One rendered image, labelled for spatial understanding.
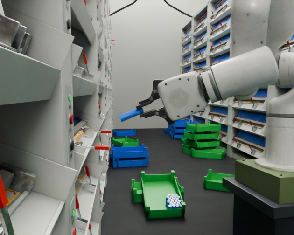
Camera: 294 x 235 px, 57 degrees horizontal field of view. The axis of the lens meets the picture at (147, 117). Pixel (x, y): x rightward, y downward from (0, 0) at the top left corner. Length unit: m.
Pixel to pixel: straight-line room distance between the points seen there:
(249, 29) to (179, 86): 0.22
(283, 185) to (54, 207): 0.76
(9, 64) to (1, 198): 0.11
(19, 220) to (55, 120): 0.14
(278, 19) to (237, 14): 0.33
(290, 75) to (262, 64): 0.46
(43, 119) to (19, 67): 0.17
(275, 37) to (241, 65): 0.42
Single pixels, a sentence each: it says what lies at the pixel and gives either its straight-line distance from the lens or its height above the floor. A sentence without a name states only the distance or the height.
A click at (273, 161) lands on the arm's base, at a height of 0.39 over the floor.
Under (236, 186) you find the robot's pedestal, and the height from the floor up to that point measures 0.28.
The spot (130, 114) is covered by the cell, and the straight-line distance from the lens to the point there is 0.70.
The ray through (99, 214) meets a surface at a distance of 1.21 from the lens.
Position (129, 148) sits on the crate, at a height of 0.11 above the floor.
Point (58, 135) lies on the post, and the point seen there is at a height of 0.58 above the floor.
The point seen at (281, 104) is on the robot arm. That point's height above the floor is 0.60.
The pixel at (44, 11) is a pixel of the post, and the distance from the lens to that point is 0.43.
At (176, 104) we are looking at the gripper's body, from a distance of 0.65.
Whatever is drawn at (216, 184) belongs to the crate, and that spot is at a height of 0.04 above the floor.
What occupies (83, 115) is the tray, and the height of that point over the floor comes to 0.55.
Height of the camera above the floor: 0.64
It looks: 5 degrees down
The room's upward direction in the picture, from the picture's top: straight up
